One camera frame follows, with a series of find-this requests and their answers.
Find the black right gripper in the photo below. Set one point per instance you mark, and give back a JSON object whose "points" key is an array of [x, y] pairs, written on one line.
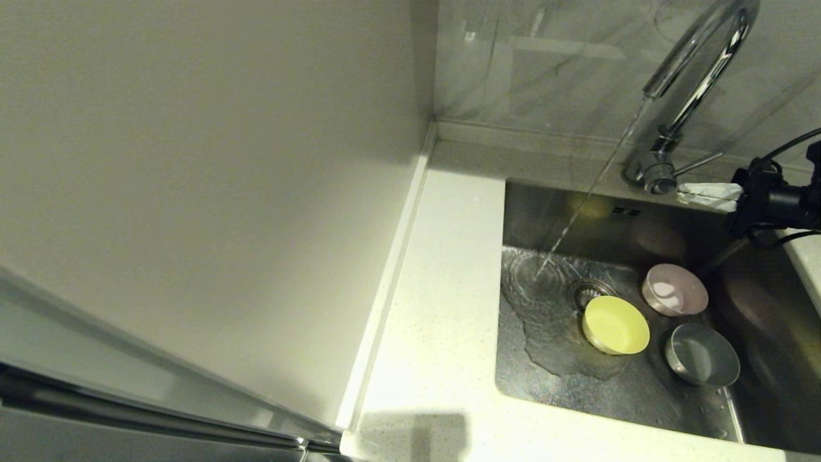
{"points": [[779, 199]]}

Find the chrome gooseneck faucet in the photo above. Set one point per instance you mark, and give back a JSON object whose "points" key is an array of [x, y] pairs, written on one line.
{"points": [[657, 172]]}

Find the pink round bowl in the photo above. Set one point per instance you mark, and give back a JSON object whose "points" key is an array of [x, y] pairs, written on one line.
{"points": [[675, 290]]}

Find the grey round bowl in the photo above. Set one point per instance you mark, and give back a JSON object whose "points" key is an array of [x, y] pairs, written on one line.
{"points": [[703, 356]]}

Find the yellow round bowl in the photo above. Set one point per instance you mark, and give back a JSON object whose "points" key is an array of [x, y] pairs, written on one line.
{"points": [[617, 326]]}

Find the stainless steel sink basin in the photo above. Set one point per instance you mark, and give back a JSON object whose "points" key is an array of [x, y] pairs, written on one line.
{"points": [[551, 385]]}

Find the round metal drain strainer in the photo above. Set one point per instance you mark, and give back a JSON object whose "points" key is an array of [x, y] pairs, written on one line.
{"points": [[582, 294]]}

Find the white countertop edge strip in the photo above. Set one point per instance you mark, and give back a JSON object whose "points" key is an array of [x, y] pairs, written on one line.
{"points": [[385, 289]]}

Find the white tall side panel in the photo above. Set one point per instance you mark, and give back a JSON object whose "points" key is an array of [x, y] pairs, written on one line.
{"points": [[192, 160]]}

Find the steel refrigerator door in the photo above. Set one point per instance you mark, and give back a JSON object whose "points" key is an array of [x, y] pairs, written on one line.
{"points": [[64, 333]]}

